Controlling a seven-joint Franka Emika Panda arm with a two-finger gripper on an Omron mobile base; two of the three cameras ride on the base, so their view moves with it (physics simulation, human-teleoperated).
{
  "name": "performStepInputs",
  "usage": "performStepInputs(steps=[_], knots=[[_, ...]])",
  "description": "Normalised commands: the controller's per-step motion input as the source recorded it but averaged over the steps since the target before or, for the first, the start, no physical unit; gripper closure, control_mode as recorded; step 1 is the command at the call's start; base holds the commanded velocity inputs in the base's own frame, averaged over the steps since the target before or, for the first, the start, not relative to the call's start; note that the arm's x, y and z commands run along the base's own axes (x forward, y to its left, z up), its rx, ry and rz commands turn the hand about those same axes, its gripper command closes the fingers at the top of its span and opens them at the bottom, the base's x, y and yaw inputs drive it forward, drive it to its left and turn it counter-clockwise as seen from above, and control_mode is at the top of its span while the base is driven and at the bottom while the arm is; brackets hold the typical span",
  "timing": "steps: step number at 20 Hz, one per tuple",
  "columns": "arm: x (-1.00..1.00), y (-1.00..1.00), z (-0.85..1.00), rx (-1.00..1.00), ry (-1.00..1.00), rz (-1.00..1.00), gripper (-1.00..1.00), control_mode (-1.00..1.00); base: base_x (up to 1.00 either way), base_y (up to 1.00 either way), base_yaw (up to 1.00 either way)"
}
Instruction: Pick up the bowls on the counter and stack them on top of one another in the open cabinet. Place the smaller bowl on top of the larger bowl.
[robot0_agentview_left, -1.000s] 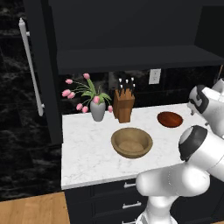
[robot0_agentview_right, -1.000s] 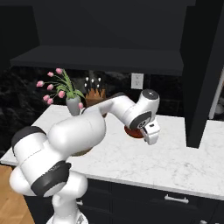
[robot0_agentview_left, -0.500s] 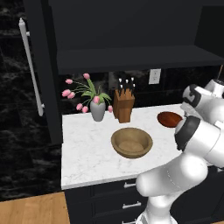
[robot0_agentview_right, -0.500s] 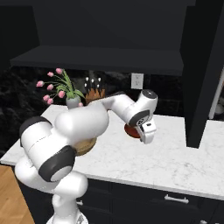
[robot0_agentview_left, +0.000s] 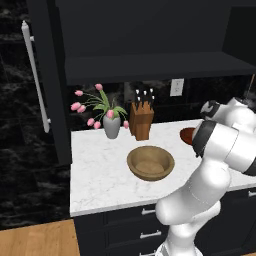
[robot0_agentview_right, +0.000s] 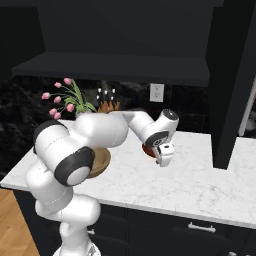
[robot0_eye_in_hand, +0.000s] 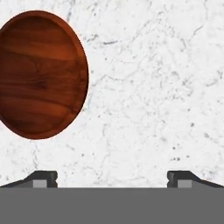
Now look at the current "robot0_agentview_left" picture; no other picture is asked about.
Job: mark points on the black base cabinet door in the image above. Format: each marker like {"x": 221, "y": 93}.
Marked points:
{"x": 235, "y": 220}

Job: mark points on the large tan wooden bowl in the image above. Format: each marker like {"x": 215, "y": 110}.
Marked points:
{"x": 150, "y": 163}

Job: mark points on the wooden knife block with knives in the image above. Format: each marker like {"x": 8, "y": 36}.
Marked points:
{"x": 141, "y": 119}

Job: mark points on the white wall outlet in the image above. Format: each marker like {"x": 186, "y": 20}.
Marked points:
{"x": 176, "y": 87}

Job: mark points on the black drawer front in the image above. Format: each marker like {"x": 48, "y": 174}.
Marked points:
{"x": 130, "y": 213}
{"x": 133, "y": 233}
{"x": 133, "y": 250}

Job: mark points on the grey vase with pink tulips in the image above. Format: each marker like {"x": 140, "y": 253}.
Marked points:
{"x": 111, "y": 126}

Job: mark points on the small reddish-brown bowl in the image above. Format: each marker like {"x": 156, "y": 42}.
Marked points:
{"x": 187, "y": 135}

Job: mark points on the open black cabinet door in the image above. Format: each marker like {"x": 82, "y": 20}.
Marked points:
{"x": 50, "y": 80}

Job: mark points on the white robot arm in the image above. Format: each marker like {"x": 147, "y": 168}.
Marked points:
{"x": 213, "y": 156}

